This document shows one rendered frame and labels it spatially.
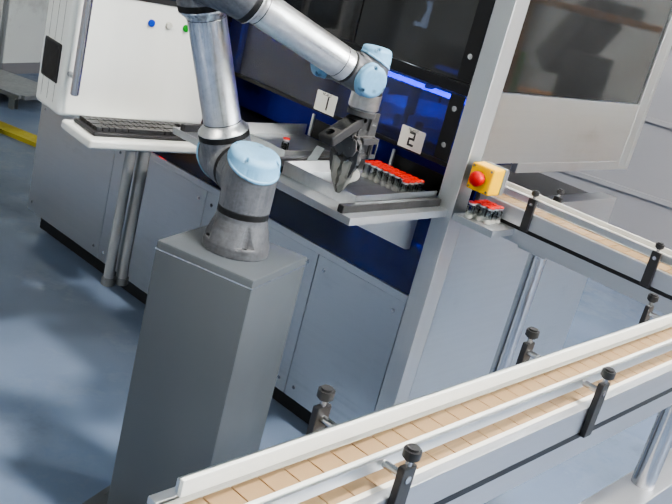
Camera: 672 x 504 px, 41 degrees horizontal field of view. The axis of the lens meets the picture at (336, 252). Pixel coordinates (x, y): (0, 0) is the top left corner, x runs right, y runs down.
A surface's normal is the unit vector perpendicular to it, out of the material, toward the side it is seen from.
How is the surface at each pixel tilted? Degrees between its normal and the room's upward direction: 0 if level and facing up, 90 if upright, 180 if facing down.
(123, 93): 90
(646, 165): 90
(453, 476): 90
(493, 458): 90
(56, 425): 0
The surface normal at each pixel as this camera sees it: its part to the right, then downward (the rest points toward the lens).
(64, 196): -0.67, 0.08
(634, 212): -0.43, 0.20
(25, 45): 0.87, 0.35
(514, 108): 0.70, 0.39
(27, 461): 0.24, -0.92
